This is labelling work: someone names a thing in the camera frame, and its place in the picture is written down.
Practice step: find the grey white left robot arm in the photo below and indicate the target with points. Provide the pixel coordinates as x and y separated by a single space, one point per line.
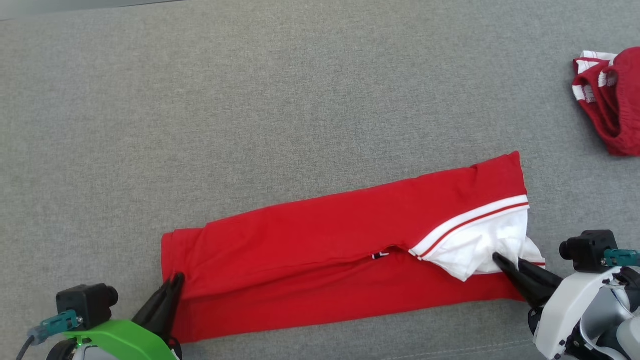
75 353

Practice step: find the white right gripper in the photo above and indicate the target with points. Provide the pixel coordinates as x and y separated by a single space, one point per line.
565 315

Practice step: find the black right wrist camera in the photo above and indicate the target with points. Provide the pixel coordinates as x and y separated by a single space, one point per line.
590 250

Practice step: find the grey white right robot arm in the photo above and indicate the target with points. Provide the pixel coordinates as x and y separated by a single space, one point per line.
620 330

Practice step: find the red jersey with white sleeves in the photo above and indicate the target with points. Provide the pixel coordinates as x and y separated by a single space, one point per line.
300 250

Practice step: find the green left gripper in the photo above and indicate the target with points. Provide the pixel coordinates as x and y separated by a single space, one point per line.
125 342

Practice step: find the red Bulls 23 shorts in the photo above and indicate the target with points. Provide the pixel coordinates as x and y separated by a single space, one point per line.
620 100

